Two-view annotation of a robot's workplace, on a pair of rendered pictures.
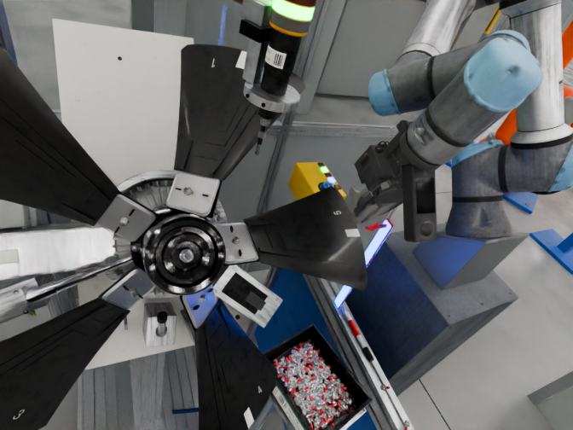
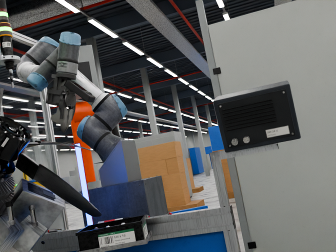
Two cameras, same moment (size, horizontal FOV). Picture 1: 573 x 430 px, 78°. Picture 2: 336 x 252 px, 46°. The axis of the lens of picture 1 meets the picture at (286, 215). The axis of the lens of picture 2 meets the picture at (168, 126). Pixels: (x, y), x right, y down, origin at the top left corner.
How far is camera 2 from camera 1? 1.15 m
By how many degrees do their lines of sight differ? 59
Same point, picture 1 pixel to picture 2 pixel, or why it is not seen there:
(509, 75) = (72, 34)
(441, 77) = (53, 59)
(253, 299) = (47, 193)
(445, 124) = (67, 56)
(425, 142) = (66, 66)
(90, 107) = not seen: outside the picture
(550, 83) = (86, 80)
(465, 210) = (103, 143)
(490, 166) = (95, 121)
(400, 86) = (41, 70)
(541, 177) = (114, 110)
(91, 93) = not seen: outside the picture
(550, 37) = not seen: hidden behind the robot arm
